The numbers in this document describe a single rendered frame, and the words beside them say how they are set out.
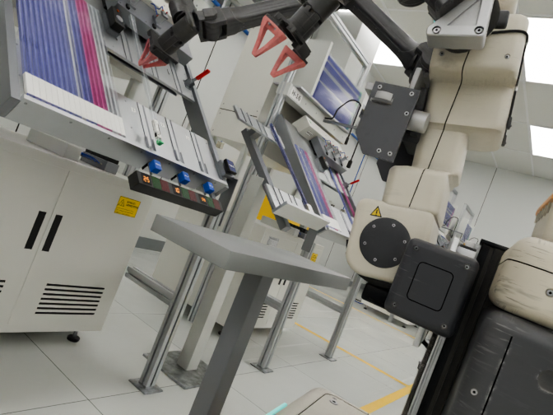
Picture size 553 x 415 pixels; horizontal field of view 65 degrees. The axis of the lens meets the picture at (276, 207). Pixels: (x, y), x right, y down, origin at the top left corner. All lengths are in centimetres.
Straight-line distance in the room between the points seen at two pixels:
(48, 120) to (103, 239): 63
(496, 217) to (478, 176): 84
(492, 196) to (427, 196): 786
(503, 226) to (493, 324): 791
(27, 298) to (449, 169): 126
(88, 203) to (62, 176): 13
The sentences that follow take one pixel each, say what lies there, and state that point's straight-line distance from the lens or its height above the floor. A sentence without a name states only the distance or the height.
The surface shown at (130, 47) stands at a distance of 154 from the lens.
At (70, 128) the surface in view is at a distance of 109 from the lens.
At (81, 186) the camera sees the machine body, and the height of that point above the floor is 55.
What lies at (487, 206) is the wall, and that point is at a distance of 874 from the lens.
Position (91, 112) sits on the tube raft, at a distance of 114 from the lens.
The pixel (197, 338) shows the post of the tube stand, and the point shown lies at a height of 14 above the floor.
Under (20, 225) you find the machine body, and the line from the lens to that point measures 145.
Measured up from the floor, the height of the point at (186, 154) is 77.
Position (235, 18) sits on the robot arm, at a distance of 132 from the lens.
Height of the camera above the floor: 70
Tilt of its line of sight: 1 degrees up
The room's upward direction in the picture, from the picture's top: 22 degrees clockwise
